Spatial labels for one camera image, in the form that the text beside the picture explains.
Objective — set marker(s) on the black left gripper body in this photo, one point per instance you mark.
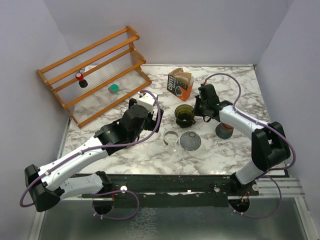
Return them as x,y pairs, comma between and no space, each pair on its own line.
151,124

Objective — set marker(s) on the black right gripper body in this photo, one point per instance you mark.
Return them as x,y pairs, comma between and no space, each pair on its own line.
200,107

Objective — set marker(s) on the olive green glass dripper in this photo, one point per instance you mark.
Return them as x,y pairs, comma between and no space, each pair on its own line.
184,115

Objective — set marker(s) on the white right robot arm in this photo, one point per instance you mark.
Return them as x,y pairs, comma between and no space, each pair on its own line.
268,145

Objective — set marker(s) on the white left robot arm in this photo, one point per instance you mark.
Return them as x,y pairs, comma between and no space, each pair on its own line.
47,185

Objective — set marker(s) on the orange coffee filter box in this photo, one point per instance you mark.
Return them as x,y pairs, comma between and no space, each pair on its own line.
179,88

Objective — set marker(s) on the grey carafe with red lid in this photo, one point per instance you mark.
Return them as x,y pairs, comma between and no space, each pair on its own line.
224,131

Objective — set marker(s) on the brown filters in box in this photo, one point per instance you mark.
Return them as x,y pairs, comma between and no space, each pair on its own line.
182,76

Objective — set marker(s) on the clear glass server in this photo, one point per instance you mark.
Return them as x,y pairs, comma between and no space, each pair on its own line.
171,140

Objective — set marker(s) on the green small block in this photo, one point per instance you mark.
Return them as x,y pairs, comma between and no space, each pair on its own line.
114,88

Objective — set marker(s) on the orange wooden shelf rack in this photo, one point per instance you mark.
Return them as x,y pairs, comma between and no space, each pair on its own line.
113,59

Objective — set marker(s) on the red black stamp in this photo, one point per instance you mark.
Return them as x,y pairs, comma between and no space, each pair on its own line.
81,81

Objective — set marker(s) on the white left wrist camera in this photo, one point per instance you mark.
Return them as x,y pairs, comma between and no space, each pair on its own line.
147,101

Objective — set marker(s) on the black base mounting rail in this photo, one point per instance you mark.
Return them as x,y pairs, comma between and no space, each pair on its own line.
152,191

